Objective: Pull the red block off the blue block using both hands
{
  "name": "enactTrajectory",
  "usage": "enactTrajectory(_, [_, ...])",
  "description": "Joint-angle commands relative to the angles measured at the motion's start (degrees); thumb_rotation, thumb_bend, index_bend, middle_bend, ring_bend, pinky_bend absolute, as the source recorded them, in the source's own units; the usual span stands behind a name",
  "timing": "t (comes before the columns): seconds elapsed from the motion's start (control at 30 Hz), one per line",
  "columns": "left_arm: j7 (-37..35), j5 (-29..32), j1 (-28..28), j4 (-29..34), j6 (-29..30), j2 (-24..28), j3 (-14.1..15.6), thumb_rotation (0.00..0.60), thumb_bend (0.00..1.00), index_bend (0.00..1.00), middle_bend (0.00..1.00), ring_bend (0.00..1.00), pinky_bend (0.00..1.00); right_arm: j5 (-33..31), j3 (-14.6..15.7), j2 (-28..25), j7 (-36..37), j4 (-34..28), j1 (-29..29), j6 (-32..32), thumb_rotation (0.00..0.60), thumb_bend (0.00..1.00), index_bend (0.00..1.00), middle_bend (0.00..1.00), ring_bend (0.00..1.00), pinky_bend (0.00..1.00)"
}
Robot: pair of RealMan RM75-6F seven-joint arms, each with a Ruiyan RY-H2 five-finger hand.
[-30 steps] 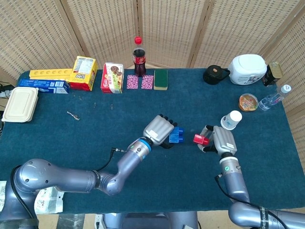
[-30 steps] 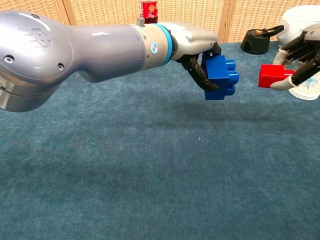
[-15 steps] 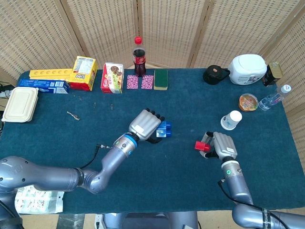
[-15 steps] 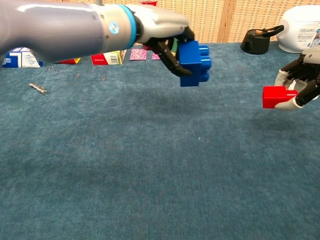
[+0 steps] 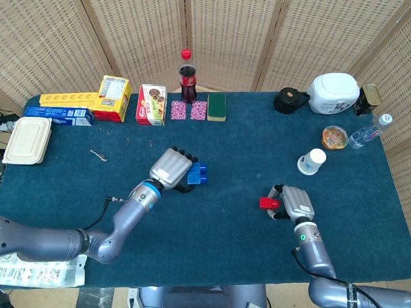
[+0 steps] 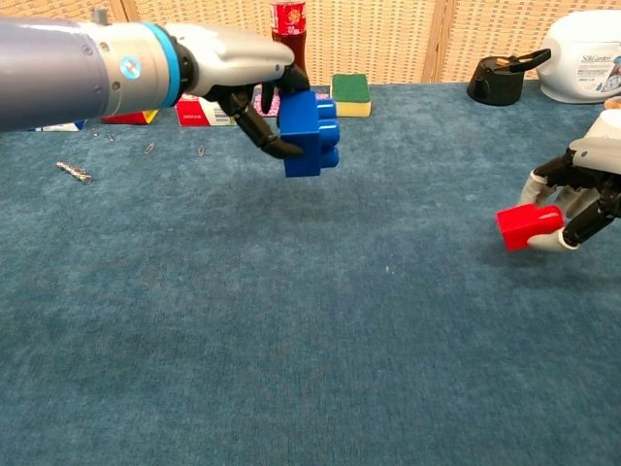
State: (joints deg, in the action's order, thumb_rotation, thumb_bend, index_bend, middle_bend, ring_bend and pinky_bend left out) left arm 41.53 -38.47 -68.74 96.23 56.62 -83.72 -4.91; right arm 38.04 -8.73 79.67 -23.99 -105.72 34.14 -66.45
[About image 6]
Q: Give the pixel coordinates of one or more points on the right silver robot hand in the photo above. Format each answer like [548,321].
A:
[597,179]

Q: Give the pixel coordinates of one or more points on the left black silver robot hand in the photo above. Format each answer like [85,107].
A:
[233,53]

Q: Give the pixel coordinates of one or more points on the red toy block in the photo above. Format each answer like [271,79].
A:
[526,225]

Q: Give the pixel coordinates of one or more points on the blue toy block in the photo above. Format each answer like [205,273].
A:
[303,126]

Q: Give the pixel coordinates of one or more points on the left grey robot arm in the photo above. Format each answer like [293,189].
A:
[58,73]

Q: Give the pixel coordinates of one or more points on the pink patterned sponges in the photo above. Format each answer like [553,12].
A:
[269,104]

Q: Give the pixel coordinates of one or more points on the cola bottle with red cap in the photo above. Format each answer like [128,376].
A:
[289,24]

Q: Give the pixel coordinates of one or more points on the red snack box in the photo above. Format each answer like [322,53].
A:
[199,114]

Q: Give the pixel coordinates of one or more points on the yellow red Lipo box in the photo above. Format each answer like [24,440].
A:
[131,117]

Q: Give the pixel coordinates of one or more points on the green and yellow sponge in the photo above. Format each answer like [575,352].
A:
[350,94]

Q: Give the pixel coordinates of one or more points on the white round lidded container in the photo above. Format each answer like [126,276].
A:
[572,53]

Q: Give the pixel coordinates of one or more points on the woven folding screen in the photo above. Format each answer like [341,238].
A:
[388,39]

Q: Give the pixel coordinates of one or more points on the blue toothpaste box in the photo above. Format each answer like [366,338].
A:
[58,127]

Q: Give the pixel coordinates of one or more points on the silver foil wrapped stick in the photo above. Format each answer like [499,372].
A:
[75,172]

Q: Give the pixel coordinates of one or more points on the blue carpet table cover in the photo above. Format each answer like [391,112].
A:
[291,315]

